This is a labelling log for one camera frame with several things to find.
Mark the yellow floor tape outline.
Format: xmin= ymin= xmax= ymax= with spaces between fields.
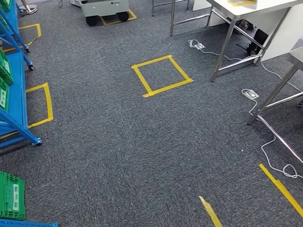
xmin=131 ymin=54 xmax=194 ymax=99
xmin=101 ymin=8 xmax=138 ymax=26
xmin=0 ymin=82 xmax=54 ymax=140
xmin=2 ymin=23 xmax=42 ymax=53

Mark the black bag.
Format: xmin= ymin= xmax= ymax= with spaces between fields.
xmin=247 ymin=28 xmax=270 ymax=56

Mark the yellow tape on white table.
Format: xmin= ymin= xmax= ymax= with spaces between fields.
xmin=228 ymin=0 xmax=258 ymax=7

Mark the green plastic crate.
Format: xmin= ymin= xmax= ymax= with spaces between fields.
xmin=0 ymin=48 xmax=14 ymax=86
xmin=0 ymin=77 xmax=11 ymax=114
xmin=0 ymin=170 xmax=26 ymax=220
xmin=0 ymin=0 xmax=12 ymax=12

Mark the steel table frame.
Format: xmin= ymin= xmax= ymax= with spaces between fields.
xmin=151 ymin=0 xmax=212 ymax=37

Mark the white floor cable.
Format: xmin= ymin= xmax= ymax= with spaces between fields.
xmin=241 ymin=89 xmax=303 ymax=180
xmin=188 ymin=39 xmax=303 ymax=93

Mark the steel stanchion post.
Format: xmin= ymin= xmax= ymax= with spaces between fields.
xmin=18 ymin=0 xmax=39 ymax=16

